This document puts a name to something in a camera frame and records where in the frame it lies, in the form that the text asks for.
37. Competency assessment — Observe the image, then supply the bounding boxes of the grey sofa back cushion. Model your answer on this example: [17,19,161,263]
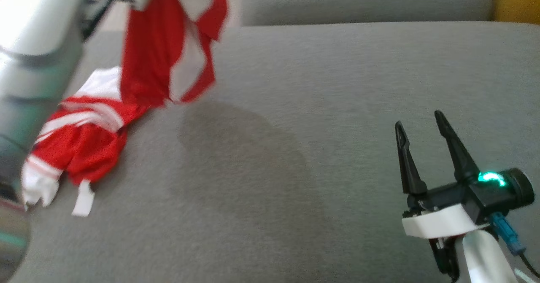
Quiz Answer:
[240,0,495,27]

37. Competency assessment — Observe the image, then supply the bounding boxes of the grey fabric sofa seat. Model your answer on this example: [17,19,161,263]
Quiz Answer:
[6,21,540,283]

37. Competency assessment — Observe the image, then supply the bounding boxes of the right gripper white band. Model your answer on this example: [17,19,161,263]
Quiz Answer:
[394,110,492,239]

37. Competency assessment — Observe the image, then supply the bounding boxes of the red shorts with white stripes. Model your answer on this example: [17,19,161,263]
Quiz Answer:
[120,0,229,108]

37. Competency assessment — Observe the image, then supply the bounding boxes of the red basketball jersey white sleeves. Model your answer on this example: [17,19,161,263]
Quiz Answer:
[21,66,150,217]

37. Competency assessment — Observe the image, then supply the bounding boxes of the right black cable blue connector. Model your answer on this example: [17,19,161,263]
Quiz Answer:
[489,211,540,281]

